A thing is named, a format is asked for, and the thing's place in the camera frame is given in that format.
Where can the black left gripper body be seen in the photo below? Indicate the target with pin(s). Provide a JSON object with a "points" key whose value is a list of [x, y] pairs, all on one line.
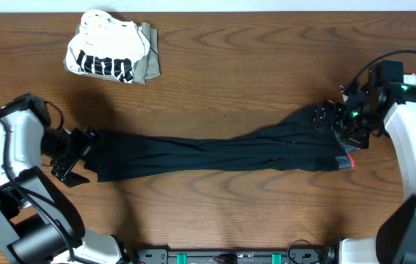
{"points": [[79, 145]]}

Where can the black pants with red waistband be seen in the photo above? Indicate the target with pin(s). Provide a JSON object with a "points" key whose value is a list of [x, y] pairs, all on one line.
{"points": [[290, 144]]}

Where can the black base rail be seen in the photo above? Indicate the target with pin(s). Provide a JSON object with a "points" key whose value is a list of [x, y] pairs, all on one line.
{"points": [[299, 252]]}

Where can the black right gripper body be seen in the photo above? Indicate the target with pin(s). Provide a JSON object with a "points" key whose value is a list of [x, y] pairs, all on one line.
{"points": [[351, 124]]}

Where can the white shirt with black print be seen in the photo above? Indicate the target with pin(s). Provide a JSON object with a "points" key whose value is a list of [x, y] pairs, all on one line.
{"points": [[105, 47]]}

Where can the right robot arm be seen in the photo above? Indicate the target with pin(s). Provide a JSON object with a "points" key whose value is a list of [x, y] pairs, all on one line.
{"points": [[387, 104]]}

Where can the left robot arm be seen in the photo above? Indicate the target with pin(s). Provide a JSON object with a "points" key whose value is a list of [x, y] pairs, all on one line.
{"points": [[38, 223]]}

